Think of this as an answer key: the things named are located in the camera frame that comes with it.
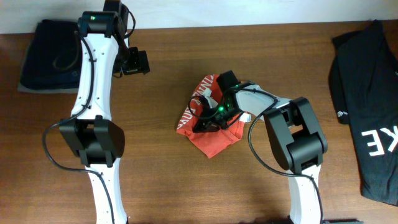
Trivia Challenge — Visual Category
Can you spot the red polo shirt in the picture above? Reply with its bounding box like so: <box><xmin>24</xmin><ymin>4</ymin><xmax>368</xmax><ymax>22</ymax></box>
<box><xmin>176</xmin><ymin>79</ymin><xmax>245</xmax><ymax>159</ymax></box>

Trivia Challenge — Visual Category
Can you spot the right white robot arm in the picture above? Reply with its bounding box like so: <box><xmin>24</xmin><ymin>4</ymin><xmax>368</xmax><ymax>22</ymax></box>
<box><xmin>192</xmin><ymin>82</ymin><xmax>328</xmax><ymax>224</ymax></box>

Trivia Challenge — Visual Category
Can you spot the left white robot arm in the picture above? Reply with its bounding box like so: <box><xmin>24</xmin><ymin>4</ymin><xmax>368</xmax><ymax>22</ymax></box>
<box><xmin>58</xmin><ymin>11</ymin><xmax>150</xmax><ymax>223</ymax></box>

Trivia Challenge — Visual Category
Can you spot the folded grey garment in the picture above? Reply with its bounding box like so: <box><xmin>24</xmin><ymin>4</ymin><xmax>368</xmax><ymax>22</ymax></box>
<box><xmin>17</xmin><ymin>32</ymin><xmax>81</xmax><ymax>95</ymax></box>

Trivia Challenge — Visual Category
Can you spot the folded navy blue garment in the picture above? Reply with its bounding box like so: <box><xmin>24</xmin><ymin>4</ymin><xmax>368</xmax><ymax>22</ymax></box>
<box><xmin>20</xmin><ymin>19</ymin><xmax>81</xmax><ymax>91</ymax></box>

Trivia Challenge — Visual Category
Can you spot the black printed t-shirt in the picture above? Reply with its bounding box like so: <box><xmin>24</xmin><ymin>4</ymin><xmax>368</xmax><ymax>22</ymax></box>
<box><xmin>328</xmin><ymin>20</ymin><xmax>397</xmax><ymax>206</ymax></box>

